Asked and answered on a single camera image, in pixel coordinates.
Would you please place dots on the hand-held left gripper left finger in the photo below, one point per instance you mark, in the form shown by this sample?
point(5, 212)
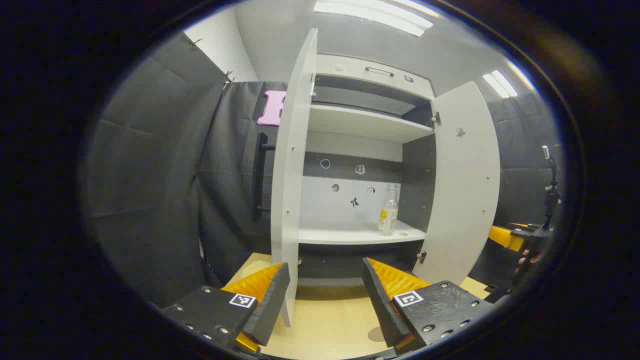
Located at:
point(272, 305)

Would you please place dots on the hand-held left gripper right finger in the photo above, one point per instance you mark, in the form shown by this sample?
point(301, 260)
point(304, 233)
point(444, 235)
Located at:
point(382, 305)

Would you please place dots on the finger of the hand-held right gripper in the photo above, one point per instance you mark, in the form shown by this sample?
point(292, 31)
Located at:
point(502, 237)

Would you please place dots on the round brown coaster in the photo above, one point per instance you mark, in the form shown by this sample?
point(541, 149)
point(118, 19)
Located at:
point(375, 334)

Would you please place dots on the white and grey cabinet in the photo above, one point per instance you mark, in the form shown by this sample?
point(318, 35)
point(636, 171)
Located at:
point(350, 235)

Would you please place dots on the clear glass bottle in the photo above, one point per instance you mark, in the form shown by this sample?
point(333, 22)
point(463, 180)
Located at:
point(388, 215)

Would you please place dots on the white cabinet drawer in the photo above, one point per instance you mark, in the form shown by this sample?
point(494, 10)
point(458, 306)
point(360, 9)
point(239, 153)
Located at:
point(350, 70)

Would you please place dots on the black quilted cloth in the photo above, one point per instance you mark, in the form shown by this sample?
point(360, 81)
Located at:
point(150, 175)
point(520, 150)

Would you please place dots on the black backdrop cloth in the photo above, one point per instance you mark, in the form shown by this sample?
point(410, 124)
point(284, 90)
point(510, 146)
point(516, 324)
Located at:
point(235, 165)

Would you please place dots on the ceiling light panel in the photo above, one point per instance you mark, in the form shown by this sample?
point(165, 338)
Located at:
point(500, 83)
point(375, 12)

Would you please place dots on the black camera stand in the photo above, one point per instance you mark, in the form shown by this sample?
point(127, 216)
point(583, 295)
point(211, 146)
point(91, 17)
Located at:
point(551, 195)

